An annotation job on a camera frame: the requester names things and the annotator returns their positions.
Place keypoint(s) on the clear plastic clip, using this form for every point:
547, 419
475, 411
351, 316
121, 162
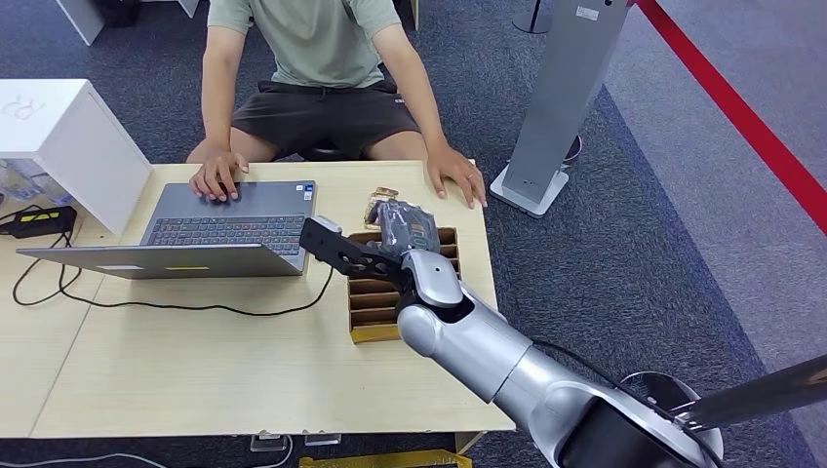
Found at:
322, 439
268, 442

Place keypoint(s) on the grey kiosk stand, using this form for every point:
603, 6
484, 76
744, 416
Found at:
562, 97

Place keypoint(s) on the white box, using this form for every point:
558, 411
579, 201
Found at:
64, 129

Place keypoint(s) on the clear plastic bottle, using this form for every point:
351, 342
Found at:
19, 181
55, 188

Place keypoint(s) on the brown cardboard card holder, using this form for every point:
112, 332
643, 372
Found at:
375, 303

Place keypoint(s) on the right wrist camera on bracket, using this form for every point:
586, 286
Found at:
349, 255

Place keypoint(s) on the dark round base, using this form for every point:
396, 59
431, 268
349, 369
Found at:
574, 150

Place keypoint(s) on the person's right forearm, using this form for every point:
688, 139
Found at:
216, 119

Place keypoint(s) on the grey laptop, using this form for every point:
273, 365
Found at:
226, 229

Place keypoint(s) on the yellow floor tape strip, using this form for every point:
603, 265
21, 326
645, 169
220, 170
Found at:
387, 461

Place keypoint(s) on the person's right hand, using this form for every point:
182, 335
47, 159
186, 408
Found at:
216, 173

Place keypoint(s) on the person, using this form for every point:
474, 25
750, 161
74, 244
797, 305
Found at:
316, 45

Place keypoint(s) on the white furniture panel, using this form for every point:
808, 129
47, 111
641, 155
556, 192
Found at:
81, 18

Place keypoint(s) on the yellow brown card packet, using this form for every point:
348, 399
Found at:
381, 192

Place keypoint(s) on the light wooden table leg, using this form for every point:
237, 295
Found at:
466, 443

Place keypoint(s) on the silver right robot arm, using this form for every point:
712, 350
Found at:
478, 336

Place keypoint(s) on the person's left forearm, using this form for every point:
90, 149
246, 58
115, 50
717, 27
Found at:
425, 108

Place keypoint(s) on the black yellow power adapter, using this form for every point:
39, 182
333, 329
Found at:
44, 220

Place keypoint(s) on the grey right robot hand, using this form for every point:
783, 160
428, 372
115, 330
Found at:
404, 226

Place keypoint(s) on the black round stand base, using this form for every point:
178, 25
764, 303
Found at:
531, 19

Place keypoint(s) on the person's left hand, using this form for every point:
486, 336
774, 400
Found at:
452, 169

